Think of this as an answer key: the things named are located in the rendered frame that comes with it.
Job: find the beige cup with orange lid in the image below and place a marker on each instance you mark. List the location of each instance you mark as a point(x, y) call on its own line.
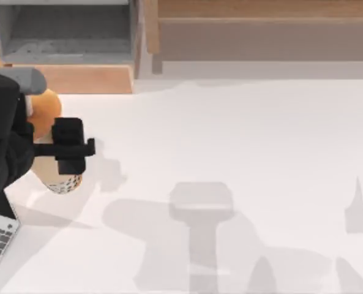
point(46, 108)

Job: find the grey pierced drawer inside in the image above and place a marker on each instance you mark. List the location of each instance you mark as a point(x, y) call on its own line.
point(68, 30)

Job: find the pale grey rounded box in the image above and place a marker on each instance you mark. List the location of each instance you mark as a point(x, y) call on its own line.
point(31, 81)

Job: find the pale wooden drawer front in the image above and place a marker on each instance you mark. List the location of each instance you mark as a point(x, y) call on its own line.
point(77, 79)

